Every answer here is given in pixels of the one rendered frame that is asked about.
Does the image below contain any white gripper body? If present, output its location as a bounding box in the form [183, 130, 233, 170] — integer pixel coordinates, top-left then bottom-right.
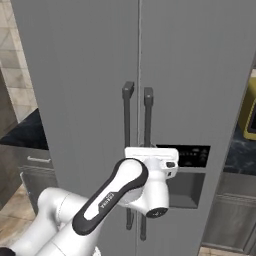
[124, 146, 180, 168]

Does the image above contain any grey fridge door with dispenser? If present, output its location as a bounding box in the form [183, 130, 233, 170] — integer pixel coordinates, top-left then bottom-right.
[136, 0, 256, 256]

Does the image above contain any grey freezer door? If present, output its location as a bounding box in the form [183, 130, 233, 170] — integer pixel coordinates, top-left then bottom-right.
[10, 0, 141, 256]

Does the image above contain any yellow microwave oven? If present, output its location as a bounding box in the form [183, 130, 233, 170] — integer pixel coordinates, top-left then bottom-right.
[242, 76, 256, 141]

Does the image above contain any grey base cabinet run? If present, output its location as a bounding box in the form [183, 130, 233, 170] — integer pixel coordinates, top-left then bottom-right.
[0, 143, 60, 216]

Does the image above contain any black fridge door handle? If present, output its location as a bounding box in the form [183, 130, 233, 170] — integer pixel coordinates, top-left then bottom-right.
[139, 86, 154, 242]

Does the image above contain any black freezer door handle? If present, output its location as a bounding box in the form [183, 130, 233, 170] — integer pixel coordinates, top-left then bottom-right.
[121, 81, 136, 231]

